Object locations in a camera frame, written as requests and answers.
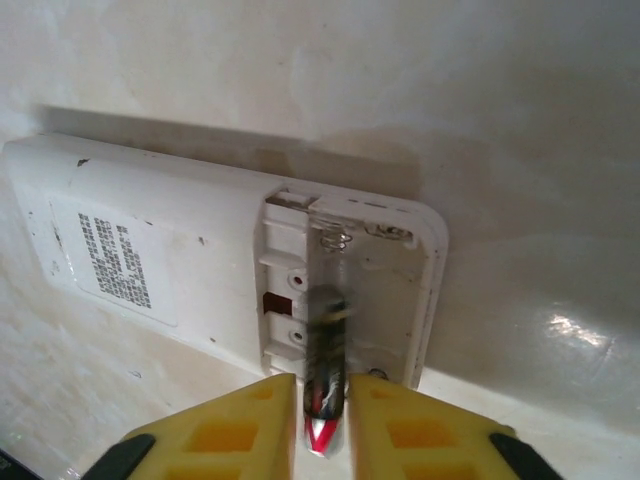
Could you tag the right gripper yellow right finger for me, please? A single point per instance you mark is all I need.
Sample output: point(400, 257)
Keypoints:
point(425, 440)

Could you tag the white remote control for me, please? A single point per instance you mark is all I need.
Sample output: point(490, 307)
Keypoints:
point(175, 225)

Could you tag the black AAA battery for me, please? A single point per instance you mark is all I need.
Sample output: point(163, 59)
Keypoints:
point(325, 400)

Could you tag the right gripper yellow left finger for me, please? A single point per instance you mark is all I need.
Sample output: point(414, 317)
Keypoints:
point(225, 440)

